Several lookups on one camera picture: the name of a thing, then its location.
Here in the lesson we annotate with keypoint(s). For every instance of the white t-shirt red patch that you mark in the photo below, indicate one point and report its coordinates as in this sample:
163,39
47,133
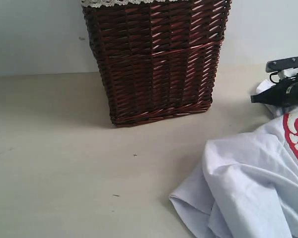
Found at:
246,185

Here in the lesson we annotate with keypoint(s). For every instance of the dark red wicker basket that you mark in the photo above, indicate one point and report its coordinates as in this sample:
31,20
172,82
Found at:
158,60

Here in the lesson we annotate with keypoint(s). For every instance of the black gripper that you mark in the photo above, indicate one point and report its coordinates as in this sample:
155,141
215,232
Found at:
284,94

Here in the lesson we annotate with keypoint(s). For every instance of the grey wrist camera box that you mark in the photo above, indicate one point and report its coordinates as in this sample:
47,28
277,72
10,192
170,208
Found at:
280,69

